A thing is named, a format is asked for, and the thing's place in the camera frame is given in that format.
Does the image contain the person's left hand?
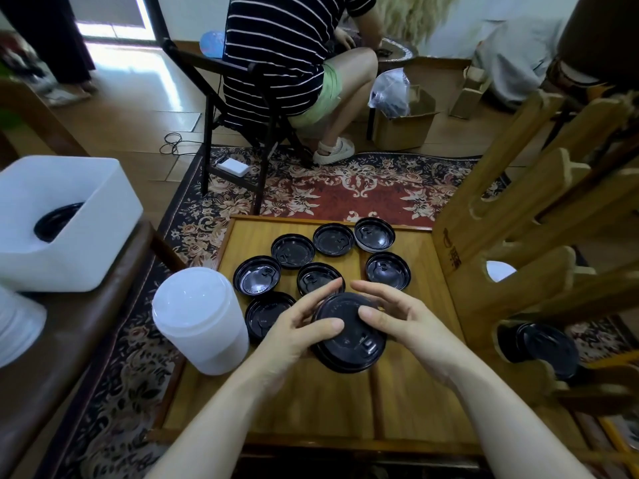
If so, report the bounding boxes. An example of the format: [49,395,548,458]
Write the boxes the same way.
[234,277,346,396]

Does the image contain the person's right hand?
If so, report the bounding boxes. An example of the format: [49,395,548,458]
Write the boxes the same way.
[350,279,481,396]

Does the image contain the black plastic lid stack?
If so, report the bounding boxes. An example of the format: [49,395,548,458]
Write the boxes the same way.
[311,292,387,375]

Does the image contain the person's left forearm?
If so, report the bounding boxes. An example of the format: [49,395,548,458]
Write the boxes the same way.
[145,361,285,479]

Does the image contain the person's right forearm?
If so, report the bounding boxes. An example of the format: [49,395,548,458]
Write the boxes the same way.
[439,366,597,479]

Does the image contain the spread of black cup lids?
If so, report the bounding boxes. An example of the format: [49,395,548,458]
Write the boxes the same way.
[233,217,411,345]

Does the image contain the white paper cup stack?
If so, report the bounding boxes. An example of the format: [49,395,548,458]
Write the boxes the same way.
[152,266,250,377]

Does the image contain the black lids in rack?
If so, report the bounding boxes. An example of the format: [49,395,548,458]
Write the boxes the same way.
[497,320,582,382]

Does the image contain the white sandal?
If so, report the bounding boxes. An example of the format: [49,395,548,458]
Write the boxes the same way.
[313,137,356,166]

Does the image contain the white power adapter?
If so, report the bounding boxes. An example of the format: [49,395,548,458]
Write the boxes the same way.
[216,158,251,179]

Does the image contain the wooden cup rack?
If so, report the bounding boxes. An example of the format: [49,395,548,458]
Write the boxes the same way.
[432,89,639,419]

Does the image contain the brown cardboard box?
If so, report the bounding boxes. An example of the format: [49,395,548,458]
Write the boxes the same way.
[372,84,440,152]

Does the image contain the clear plastic bag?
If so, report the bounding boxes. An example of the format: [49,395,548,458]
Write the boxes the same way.
[368,68,411,119]

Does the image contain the brown leather bench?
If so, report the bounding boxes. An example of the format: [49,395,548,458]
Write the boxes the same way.
[0,80,188,477]

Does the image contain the black folding chair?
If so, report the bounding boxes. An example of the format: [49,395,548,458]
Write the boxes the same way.
[142,0,315,216]

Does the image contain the white plastic bin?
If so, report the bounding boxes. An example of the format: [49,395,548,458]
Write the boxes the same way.
[0,155,144,294]

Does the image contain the round metal tray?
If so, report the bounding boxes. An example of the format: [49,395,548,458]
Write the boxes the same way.
[375,37,419,61]

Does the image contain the black lid in bin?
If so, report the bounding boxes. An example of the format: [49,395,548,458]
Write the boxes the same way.
[33,202,86,244]

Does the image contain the grey cloth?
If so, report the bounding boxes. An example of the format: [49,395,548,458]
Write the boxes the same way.
[472,17,567,110]

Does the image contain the blue round object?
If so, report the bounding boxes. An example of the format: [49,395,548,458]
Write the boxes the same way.
[200,30,228,59]

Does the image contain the white cups pile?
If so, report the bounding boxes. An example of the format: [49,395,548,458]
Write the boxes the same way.
[0,284,48,370]

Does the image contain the beige fur throw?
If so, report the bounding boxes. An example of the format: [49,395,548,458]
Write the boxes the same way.
[377,0,460,45]

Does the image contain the dark brown round seat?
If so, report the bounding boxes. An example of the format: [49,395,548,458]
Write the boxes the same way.
[555,0,639,80]

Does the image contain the black cable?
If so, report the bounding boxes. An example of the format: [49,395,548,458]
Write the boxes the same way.
[159,132,200,157]

